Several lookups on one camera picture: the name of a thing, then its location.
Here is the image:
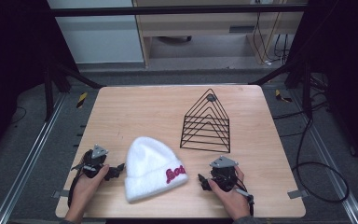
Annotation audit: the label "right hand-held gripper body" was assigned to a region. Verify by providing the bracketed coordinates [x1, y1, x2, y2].
[209, 155, 241, 192]

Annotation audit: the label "right hand-held gripper cable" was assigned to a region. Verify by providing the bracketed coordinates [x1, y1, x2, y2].
[234, 177, 256, 217]

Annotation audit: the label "yellow black striped tape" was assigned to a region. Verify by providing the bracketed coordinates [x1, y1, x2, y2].
[76, 91, 89, 109]
[274, 89, 293, 104]

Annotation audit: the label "grey metal table bracket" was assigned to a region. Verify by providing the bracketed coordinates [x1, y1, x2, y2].
[286, 189, 310, 200]
[51, 189, 71, 200]

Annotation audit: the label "black metal stand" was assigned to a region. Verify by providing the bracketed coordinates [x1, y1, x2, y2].
[42, 59, 105, 123]
[249, 59, 314, 119]

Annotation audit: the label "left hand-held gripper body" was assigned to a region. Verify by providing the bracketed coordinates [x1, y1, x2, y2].
[79, 144, 110, 179]

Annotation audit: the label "aluminium floor rail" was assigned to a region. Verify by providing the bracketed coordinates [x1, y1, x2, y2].
[0, 92, 67, 224]
[288, 90, 358, 224]

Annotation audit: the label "white cabinet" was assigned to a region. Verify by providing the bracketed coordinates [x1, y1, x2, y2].
[46, 0, 145, 65]

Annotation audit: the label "left hand-held gripper cable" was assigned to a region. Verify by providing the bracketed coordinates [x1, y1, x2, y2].
[67, 154, 90, 208]

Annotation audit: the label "white fluffy beanie hat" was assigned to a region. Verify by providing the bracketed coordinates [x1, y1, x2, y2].
[123, 135, 190, 204]

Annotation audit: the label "hanging cables under desk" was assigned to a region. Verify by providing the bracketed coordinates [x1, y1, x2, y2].
[252, 11, 291, 67]

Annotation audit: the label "black wire triangular rack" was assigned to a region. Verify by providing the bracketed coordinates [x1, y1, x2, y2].
[179, 88, 232, 154]

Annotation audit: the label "black horizontal frame bar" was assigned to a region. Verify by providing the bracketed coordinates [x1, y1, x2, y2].
[49, 4, 309, 18]

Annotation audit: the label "person's left hand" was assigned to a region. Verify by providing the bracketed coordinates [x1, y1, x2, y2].
[70, 164, 110, 217]

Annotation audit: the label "person's right hand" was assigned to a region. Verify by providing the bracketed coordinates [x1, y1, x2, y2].
[207, 165, 252, 221]

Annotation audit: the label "black floor cable loop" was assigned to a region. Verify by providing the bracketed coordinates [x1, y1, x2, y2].
[291, 109, 351, 204]

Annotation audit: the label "hand-held gripper cable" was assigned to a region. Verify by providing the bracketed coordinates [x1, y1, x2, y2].
[234, 177, 256, 217]
[67, 154, 90, 208]

